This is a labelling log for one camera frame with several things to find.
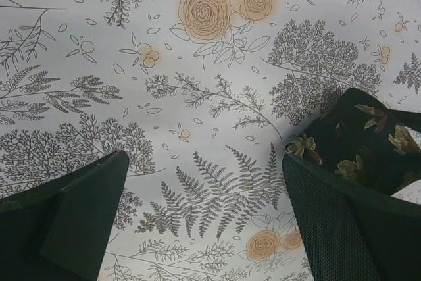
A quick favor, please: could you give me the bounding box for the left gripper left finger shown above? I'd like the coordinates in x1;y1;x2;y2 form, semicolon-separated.
1;151;129;280

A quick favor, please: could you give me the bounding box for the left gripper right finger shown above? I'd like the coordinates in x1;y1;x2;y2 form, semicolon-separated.
282;154;420;280

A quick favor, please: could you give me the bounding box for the black gold floral tie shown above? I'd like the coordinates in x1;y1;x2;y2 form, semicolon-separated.
285;88;420;195

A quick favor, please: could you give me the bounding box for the floral patterned table mat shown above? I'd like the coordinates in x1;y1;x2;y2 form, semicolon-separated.
1;0;420;280

